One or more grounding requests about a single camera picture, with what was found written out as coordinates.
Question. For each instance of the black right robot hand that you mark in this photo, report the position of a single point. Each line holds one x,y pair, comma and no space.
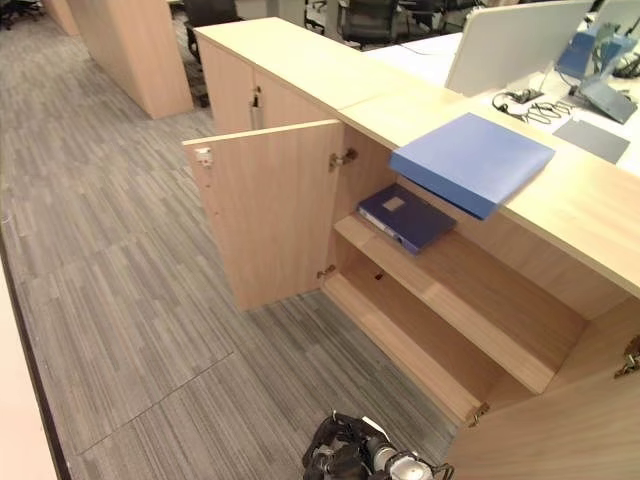
337,450

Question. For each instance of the light blue folder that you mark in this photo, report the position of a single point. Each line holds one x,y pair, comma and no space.
470,162

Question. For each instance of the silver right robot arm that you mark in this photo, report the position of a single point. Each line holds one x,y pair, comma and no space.
410,467

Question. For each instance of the metal cabinet door hinge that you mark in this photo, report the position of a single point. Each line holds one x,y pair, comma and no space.
629,357
342,159
326,272
477,415

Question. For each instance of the wooden cabinet shelf board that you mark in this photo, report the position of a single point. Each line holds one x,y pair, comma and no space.
450,295

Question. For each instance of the plain wooden cabinet door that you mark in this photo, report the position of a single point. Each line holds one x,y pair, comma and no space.
560,425

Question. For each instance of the dark blue labelled folder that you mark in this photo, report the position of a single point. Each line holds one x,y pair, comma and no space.
407,217

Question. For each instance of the wooden cabinet door with latch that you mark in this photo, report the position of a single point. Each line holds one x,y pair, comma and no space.
270,210

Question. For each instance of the open wooden office cabinet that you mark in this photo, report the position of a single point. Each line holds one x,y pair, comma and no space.
565,200

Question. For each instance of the closed wooden office cabinet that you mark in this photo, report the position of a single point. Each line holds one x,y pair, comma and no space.
280,65

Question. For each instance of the black office chair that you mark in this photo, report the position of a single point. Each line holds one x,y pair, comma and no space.
367,22
210,30
17,10

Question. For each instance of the tall wooden cabinet block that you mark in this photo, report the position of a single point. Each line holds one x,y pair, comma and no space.
135,50

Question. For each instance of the white door lock latch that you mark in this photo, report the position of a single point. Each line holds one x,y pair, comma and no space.
203,156

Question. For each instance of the grey mouse pad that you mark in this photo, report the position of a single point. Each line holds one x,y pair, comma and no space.
592,140

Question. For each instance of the white desk divider panel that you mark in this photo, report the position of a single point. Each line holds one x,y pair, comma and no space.
617,12
510,45

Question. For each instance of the blue document tray rack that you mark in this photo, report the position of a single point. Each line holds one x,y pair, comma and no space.
595,70

